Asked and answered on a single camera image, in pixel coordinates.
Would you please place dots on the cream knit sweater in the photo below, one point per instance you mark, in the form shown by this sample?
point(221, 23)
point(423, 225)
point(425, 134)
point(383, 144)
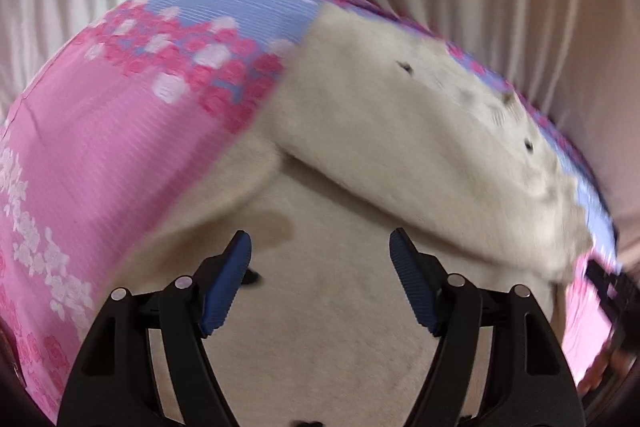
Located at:
point(371, 128)

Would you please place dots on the person's right hand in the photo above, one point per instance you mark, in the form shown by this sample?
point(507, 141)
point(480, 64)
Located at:
point(607, 360)

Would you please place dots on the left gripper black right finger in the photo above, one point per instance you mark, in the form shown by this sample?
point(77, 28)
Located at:
point(528, 381)

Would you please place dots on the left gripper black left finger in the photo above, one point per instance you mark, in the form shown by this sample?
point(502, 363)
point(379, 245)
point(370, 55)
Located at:
point(112, 382)

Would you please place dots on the pink blue rose bedspread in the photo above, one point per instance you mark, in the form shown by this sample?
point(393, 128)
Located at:
point(133, 112)

